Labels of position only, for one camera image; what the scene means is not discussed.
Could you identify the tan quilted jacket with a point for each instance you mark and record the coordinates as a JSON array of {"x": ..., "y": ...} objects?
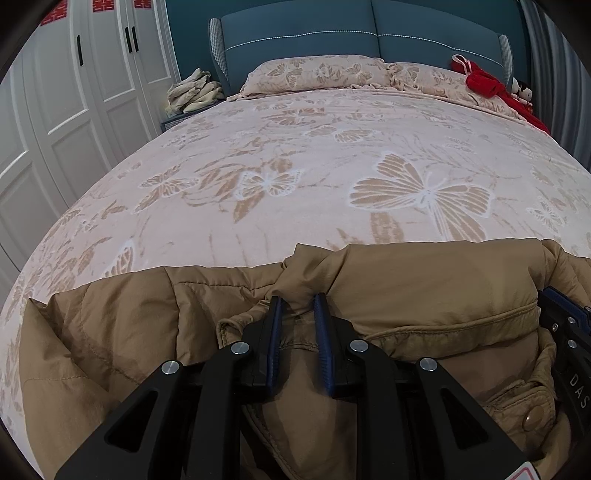
[{"x": 415, "y": 295}]

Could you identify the pink floral pillow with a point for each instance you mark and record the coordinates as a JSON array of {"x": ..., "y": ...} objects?
[
  {"x": 425, "y": 76},
  {"x": 314, "y": 71}
]

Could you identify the bed with butterfly bedspread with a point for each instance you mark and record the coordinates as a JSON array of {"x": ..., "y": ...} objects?
[{"x": 323, "y": 161}]

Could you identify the grey blue curtain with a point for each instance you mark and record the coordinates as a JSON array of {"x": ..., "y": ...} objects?
[{"x": 554, "y": 69}]

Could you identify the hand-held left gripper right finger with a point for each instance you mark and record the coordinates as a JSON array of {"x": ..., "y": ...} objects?
[{"x": 323, "y": 346}]

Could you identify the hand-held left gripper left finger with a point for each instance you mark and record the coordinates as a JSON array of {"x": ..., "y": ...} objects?
[{"x": 276, "y": 346}]

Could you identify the red garment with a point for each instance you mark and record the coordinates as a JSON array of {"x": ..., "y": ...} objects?
[{"x": 485, "y": 83}]

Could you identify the pile of cream cloths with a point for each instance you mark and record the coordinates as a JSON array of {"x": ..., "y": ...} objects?
[{"x": 196, "y": 92}]

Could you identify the blue upholstered headboard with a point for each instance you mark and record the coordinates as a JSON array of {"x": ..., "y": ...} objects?
[{"x": 323, "y": 23}]

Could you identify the red paper door decoration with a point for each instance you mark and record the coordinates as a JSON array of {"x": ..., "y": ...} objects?
[
  {"x": 141, "y": 3},
  {"x": 99, "y": 5},
  {"x": 48, "y": 18}
]

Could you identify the white wardrobe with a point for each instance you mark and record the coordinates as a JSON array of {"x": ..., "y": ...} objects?
[{"x": 55, "y": 115}]

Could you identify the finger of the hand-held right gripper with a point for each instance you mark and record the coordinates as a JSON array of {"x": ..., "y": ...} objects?
[{"x": 556, "y": 296}]

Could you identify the cloth doll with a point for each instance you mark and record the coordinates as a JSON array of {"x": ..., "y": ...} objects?
[
  {"x": 525, "y": 94},
  {"x": 515, "y": 85}
]

